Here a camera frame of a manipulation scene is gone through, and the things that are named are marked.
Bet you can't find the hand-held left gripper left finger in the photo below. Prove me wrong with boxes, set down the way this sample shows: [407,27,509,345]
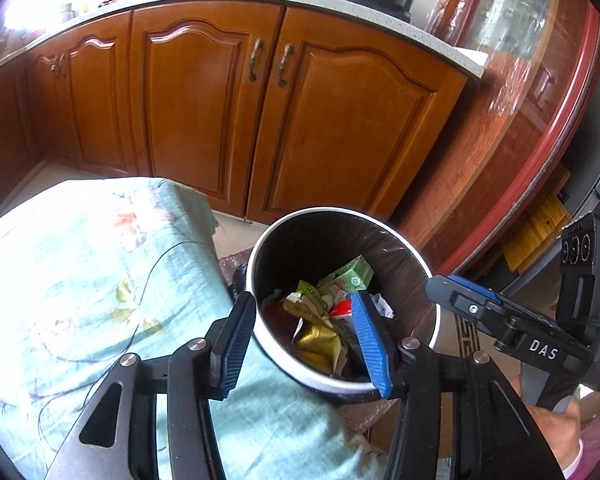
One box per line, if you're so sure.
[45,291,257,480]

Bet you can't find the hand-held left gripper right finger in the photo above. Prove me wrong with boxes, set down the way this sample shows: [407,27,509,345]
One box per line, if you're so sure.
[350,291,566,480]

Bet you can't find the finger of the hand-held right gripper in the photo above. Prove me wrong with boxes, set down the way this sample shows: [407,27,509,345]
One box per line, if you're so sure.
[425,276,518,333]
[447,275,561,326]

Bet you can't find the white printed packet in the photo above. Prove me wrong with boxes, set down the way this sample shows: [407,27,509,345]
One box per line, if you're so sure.
[330,290,356,321]

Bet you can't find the gold wrapper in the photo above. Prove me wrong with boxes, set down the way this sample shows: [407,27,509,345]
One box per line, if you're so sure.
[292,310,348,376]

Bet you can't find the red wrapper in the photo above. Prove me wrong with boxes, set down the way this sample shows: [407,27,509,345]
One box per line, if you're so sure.
[262,295,301,341]

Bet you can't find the green carton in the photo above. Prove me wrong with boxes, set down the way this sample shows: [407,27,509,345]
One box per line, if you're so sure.
[320,255,376,293]

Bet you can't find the yellow green snack wrapper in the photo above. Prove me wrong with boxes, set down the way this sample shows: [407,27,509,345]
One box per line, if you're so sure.
[285,280,333,318]

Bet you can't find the white rimmed trash bin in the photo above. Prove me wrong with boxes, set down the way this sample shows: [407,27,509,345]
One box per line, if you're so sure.
[245,206,441,401]

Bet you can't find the person's right hand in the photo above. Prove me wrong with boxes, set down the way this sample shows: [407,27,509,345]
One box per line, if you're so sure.
[510,377,583,473]

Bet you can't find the patterned floor rug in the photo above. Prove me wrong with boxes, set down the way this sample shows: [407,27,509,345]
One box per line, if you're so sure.
[450,310,526,376]

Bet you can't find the yellow slatted board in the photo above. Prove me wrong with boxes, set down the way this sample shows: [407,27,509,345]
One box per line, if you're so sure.
[500,192,573,273]

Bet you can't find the red wooden glass cabinet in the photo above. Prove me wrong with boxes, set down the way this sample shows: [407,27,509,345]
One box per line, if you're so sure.
[395,0,600,293]

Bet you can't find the light green floral tablecloth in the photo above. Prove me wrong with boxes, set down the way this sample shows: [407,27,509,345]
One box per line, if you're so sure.
[0,177,396,480]

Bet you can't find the wooden lower kitchen cabinets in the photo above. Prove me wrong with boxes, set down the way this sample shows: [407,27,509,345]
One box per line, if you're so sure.
[0,0,468,226]

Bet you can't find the speckled kitchen countertop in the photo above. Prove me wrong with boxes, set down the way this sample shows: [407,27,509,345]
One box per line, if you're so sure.
[0,0,488,81]

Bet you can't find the metal cabinet door handle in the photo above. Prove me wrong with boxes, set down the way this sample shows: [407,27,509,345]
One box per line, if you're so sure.
[276,44,294,87]
[248,39,264,82]

